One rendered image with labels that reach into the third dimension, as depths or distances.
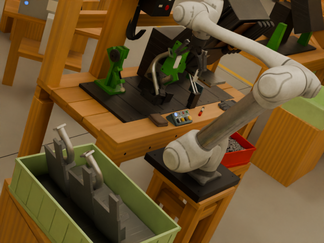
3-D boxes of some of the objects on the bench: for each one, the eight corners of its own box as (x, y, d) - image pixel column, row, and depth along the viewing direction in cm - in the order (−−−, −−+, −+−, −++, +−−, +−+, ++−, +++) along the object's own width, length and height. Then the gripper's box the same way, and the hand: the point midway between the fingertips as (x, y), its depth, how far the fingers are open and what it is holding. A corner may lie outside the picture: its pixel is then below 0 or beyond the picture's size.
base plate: (233, 100, 372) (234, 97, 371) (125, 125, 289) (127, 122, 288) (190, 70, 392) (191, 68, 391) (78, 86, 309) (79, 83, 308)
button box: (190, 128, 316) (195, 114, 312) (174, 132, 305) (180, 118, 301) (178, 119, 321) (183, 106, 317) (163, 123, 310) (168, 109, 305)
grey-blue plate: (196, 106, 338) (204, 87, 331) (195, 106, 336) (202, 87, 330) (185, 98, 342) (194, 79, 336) (184, 98, 341) (192, 79, 334)
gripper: (177, 24, 259) (162, 63, 269) (214, 48, 247) (197, 88, 257) (186, 24, 265) (171, 62, 275) (223, 48, 253) (207, 86, 263)
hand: (185, 73), depth 265 cm, fingers open, 13 cm apart
